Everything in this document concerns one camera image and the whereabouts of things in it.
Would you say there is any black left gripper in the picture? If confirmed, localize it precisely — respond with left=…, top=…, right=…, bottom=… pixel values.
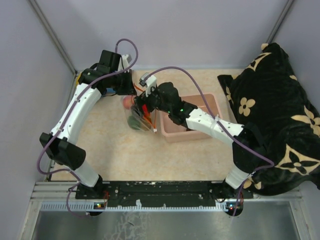
left=110, top=68, right=138, bottom=96

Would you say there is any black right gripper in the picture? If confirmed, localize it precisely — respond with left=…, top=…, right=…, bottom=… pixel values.
left=131, top=84, right=172, bottom=118

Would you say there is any red apple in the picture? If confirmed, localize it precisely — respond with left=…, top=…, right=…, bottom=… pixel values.
left=122, top=95, right=135, bottom=110

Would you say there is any red pepper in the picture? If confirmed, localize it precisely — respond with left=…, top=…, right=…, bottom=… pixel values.
left=142, top=104, right=150, bottom=118

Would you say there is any pink plastic bin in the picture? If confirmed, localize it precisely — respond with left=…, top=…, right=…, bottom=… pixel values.
left=158, top=93, right=222, bottom=143

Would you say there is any clear zip bag orange zipper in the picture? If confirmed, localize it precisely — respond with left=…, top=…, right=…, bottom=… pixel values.
left=122, top=81, right=159, bottom=135

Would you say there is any dark green lime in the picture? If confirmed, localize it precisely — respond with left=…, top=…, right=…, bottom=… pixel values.
left=127, top=115, right=141, bottom=131

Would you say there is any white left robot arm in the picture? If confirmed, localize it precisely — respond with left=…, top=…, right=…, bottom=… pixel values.
left=39, top=50, right=137, bottom=199

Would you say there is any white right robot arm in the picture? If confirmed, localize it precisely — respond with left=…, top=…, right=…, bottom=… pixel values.
left=134, top=80, right=274, bottom=198

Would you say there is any blue cloth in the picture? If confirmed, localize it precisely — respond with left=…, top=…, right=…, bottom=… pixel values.
left=104, top=88, right=116, bottom=96

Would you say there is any yellow plush toy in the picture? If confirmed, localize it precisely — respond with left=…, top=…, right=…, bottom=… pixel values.
left=75, top=72, right=82, bottom=86

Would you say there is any black floral blanket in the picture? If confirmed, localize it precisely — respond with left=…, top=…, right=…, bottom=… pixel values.
left=217, top=43, right=320, bottom=196

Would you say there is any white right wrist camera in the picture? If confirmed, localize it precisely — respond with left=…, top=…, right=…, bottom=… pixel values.
left=139, top=72, right=157, bottom=97

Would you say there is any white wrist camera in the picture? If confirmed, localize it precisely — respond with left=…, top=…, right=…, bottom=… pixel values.
left=139, top=72, right=157, bottom=97
left=118, top=54, right=132, bottom=71

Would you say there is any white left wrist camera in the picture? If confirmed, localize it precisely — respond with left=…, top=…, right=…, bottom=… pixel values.
left=118, top=54, right=132, bottom=71

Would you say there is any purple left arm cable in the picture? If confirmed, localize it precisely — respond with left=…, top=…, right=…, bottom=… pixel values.
left=36, top=38, right=140, bottom=218

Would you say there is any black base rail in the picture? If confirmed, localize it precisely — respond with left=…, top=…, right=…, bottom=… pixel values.
left=75, top=181, right=238, bottom=208

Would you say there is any white slotted cable duct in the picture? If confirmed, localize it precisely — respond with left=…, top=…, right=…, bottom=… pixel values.
left=39, top=199, right=237, bottom=213

